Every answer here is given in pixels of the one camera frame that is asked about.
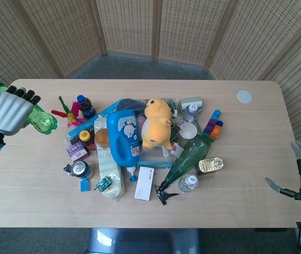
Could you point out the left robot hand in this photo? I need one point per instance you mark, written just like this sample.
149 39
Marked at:
8 112

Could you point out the green plastic soda bottle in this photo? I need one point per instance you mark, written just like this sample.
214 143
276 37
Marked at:
43 120

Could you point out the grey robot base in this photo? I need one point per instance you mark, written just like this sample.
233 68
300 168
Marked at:
142 242

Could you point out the black hand tool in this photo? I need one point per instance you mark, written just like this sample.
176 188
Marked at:
163 196

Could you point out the colourful feather shuttlecock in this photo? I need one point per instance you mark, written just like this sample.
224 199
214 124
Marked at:
72 115

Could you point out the dark cola bottle blue cap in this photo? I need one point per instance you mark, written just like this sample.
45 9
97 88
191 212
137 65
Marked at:
87 108

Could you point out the small purple box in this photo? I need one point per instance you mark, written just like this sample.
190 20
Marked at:
77 152

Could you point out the dark bottle yellow cap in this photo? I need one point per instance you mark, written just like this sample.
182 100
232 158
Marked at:
84 137

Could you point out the small black clip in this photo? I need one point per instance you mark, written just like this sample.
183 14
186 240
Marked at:
67 168

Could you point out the blue soda can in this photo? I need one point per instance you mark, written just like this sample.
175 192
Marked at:
81 169

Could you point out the light blue long tube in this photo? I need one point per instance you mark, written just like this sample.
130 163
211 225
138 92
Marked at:
104 112

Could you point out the gold tin can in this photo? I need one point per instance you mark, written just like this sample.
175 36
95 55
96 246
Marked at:
211 165

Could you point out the small blue square box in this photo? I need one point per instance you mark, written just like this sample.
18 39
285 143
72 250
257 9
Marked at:
85 185

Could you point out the clear bag with bun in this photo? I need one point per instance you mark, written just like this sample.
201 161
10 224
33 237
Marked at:
108 164

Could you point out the colourful building block stack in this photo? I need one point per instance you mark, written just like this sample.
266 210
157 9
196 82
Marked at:
214 128

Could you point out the blue detergent bottle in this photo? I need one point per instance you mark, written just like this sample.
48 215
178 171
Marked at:
122 143

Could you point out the green circuit board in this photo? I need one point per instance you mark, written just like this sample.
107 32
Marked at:
104 183

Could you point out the small clear water bottle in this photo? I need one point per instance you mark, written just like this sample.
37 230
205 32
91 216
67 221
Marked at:
192 112
189 183

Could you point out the navy blue cap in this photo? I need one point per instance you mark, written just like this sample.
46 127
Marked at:
130 105

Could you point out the dark green glass bottle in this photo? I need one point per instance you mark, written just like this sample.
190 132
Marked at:
190 156

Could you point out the white paper cup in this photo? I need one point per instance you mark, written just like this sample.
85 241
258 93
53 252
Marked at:
188 131

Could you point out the white red tag card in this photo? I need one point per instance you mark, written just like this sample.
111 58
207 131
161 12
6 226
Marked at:
177 149

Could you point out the black binder clips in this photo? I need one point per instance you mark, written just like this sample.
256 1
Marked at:
175 131

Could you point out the yellow plush toy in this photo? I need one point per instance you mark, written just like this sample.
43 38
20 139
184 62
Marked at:
155 127

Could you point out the woven bamboo folding screen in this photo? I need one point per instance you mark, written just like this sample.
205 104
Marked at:
129 26

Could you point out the pale green lint roller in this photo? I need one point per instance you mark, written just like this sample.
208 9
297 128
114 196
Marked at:
190 101

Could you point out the clear pouch blue zip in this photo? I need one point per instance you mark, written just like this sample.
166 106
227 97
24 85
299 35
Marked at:
153 157

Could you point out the white box red logo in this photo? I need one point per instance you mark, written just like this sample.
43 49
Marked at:
144 183

